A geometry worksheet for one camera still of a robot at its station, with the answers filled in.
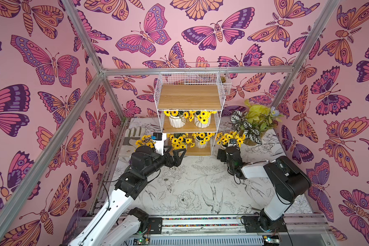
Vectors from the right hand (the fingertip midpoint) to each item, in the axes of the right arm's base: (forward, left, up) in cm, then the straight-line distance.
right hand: (226, 149), depth 97 cm
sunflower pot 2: (0, +29, +27) cm, 40 cm away
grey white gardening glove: (+12, +65, -3) cm, 66 cm away
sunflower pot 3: (-1, +29, +10) cm, 31 cm away
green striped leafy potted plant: (+2, -10, +20) cm, 23 cm away
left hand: (-16, +27, +25) cm, 40 cm away
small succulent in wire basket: (+31, +3, +30) cm, 43 cm away
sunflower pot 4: (+1, +16, +9) cm, 18 cm away
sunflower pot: (0, +4, +11) cm, 11 cm away
